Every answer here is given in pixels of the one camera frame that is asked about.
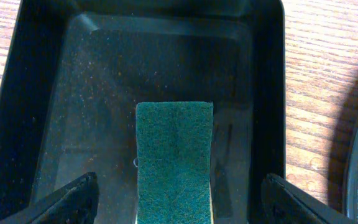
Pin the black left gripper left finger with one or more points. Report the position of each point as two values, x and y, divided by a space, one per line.
75 203

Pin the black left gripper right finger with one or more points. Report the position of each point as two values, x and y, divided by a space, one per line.
285 203

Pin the yellow sponge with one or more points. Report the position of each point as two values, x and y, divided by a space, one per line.
173 161

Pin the black rectangular tray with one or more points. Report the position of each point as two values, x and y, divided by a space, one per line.
77 69

